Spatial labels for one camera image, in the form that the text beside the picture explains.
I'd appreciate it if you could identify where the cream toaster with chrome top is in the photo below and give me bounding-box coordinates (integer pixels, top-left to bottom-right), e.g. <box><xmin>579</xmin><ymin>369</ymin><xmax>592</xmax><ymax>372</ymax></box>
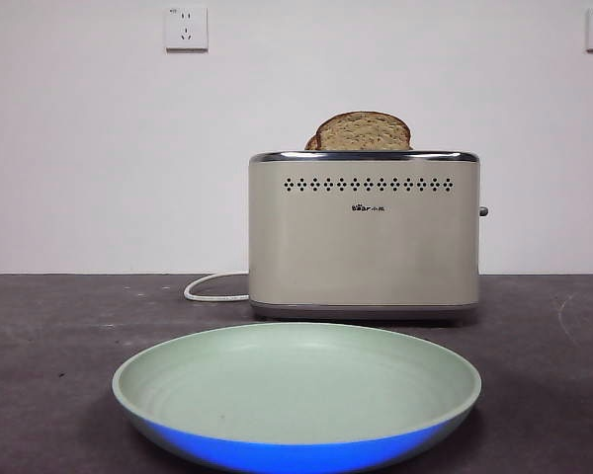
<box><xmin>247</xmin><ymin>149</ymin><xmax>490</xmax><ymax>327</ymax></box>

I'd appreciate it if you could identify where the white toaster power cord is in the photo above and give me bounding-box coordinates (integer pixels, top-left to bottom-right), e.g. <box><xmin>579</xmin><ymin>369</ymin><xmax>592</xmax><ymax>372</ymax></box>
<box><xmin>184</xmin><ymin>272</ymin><xmax>251</xmax><ymax>303</ymax></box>

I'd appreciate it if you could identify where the large brown bread slice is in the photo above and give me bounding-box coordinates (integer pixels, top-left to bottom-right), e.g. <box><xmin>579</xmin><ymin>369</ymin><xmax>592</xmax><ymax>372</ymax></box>
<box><xmin>314</xmin><ymin>111</ymin><xmax>413</xmax><ymax>151</ymax></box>

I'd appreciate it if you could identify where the pale green round plate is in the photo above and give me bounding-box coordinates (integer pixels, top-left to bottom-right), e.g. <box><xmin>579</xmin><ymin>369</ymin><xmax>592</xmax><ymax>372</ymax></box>
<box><xmin>111</xmin><ymin>322</ymin><xmax>482</xmax><ymax>474</ymax></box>

